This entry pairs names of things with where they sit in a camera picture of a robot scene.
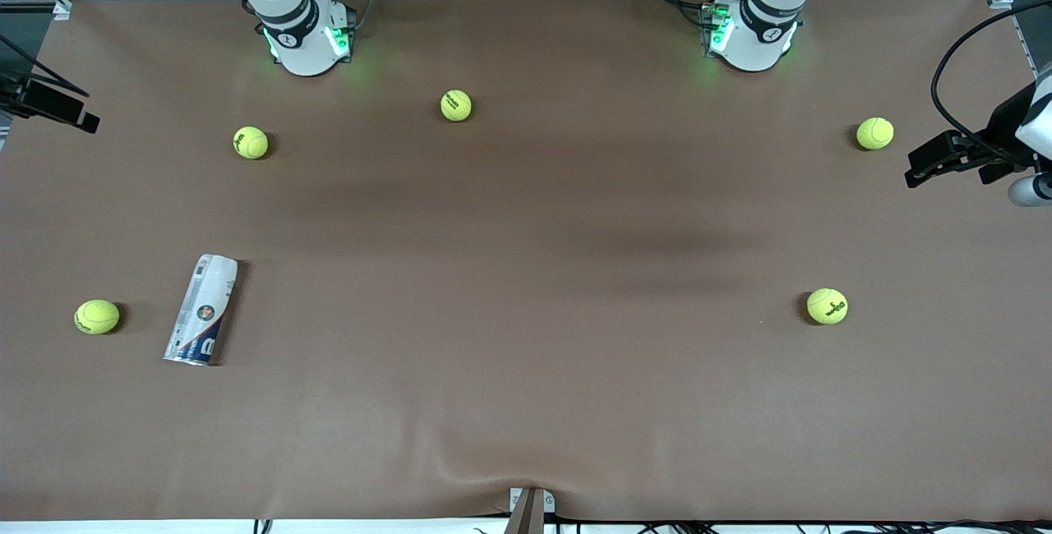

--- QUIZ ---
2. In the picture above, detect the white blue tennis ball can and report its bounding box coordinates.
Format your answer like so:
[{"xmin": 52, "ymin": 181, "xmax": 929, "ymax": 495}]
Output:
[{"xmin": 163, "ymin": 253, "xmax": 241, "ymax": 368}]

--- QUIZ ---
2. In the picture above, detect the metal table clamp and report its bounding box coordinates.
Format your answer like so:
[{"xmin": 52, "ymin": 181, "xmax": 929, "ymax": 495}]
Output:
[{"xmin": 508, "ymin": 486, "xmax": 556, "ymax": 534}]

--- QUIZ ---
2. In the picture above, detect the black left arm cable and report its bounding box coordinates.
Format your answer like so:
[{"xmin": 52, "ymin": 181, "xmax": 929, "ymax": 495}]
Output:
[{"xmin": 930, "ymin": 3, "xmax": 1052, "ymax": 167}]

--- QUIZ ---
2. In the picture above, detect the brown table mat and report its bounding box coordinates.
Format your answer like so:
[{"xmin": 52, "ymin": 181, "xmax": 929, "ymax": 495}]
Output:
[{"xmin": 0, "ymin": 0, "xmax": 1052, "ymax": 522}]

